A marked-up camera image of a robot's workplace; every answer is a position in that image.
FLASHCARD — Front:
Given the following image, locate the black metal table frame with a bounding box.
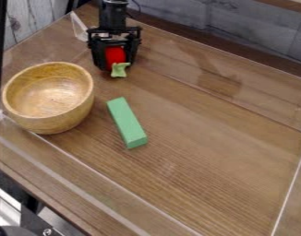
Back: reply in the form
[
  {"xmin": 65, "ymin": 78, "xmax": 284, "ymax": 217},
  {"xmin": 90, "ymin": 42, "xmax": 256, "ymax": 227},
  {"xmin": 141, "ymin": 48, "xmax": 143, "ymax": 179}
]
[{"xmin": 0, "ymin": 170, "xmax": 65, "ymax": 236}]

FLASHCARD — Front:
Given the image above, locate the green rectangular block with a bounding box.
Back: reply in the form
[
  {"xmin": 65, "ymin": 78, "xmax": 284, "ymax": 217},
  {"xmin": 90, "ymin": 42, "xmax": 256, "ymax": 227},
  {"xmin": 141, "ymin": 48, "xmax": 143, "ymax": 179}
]
[{"xmin": 106, "ymin": 97, "xmax": 148, "ymax": 149}]

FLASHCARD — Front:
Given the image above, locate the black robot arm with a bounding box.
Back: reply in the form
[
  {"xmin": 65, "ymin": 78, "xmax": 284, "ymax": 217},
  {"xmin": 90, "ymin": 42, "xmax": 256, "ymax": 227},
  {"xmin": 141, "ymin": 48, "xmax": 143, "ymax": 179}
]
[{"xmin": 86, "ymin": 0, "xmax": 141, "ymax": 71}]

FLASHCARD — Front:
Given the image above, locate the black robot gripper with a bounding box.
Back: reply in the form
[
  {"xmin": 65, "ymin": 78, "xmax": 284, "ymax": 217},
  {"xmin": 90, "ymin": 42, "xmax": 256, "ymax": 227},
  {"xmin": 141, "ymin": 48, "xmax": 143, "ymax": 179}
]
[{"xmin": 86, "ymin": 1, "xmax": 141, "ymax": 71}]

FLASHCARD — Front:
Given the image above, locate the red plush fruit green leaf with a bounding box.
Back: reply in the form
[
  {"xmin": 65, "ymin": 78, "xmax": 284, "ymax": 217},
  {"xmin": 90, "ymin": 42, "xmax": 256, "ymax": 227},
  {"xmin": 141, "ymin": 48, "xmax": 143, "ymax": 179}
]
[{"xmin": 104, "ymin": 46, "xmax": 131, "ymax": 77}]

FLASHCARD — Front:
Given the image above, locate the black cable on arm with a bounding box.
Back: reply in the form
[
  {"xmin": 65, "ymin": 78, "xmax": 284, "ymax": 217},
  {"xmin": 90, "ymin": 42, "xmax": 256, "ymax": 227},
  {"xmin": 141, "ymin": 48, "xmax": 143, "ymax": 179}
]
[{"xmin": 127, "ymin": 0, "xmax": 143, "ymax": 19}]

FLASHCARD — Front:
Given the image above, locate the wooden bowl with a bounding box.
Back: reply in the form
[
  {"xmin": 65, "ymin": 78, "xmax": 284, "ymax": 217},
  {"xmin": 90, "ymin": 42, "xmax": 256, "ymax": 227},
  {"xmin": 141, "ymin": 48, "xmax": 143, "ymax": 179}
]
[{"xmin": 1, "ymin": 62, "xmax": 94, "ymax": 135}]

